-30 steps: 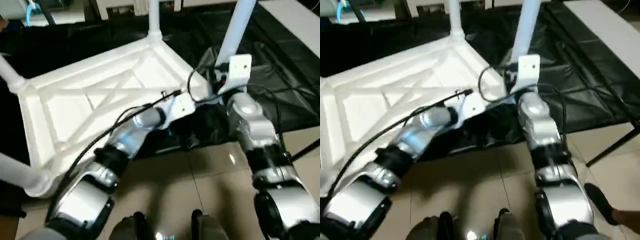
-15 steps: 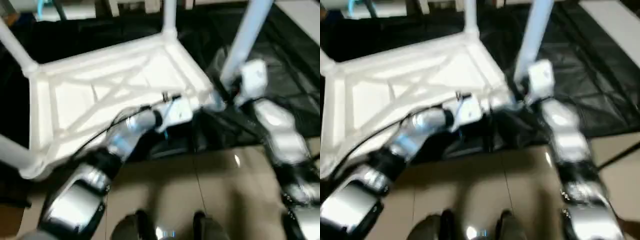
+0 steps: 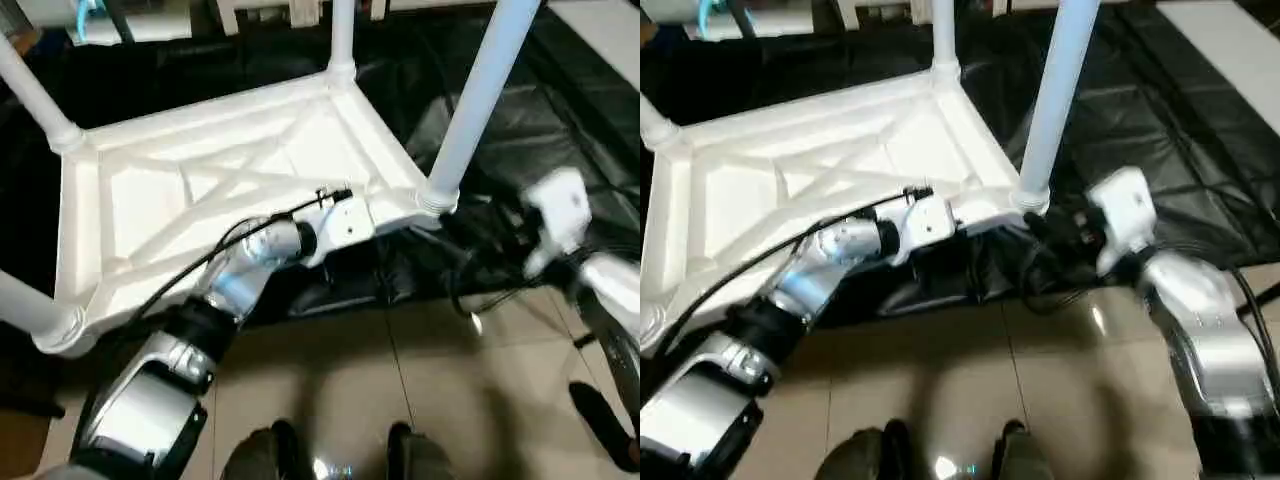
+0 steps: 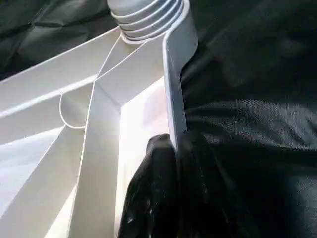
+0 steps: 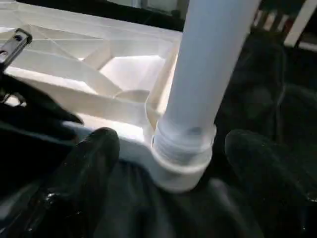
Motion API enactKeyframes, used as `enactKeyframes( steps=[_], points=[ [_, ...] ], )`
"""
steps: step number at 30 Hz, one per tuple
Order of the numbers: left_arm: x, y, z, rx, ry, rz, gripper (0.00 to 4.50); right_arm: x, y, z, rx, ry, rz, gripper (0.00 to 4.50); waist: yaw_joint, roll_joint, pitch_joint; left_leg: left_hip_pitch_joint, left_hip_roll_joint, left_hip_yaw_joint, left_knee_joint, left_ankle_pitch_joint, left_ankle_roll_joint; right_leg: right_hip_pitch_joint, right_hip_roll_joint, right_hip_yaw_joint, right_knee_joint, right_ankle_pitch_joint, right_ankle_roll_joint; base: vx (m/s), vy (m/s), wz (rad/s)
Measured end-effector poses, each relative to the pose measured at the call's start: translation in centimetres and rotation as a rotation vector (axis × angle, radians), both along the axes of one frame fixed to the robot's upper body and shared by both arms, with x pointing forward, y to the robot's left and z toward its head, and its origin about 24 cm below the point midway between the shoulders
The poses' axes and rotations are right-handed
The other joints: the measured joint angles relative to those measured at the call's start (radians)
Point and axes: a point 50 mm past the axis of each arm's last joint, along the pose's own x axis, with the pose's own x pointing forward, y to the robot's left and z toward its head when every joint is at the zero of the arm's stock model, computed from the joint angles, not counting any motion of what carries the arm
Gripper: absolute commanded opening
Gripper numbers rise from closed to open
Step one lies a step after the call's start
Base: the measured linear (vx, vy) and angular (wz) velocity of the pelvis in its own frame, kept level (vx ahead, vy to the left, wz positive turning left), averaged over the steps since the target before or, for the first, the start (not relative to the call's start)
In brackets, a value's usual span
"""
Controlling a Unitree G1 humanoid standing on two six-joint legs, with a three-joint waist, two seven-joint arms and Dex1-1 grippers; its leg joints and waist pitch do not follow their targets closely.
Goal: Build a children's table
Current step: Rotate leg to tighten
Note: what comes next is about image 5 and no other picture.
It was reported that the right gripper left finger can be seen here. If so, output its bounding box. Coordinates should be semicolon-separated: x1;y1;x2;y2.
0;126;120;238

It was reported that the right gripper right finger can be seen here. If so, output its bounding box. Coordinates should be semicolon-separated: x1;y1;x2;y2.
224;130;317;238

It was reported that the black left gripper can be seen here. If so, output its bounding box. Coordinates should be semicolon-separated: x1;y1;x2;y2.
0;29;84;196

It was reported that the white plastic table top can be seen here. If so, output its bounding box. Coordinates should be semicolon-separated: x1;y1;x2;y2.
0;0;216;194

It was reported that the white plastic table leg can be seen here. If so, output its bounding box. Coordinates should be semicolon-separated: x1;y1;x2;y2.
151;0;261;167

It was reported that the black work mat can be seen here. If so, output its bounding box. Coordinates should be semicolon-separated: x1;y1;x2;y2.
0;0;317;238

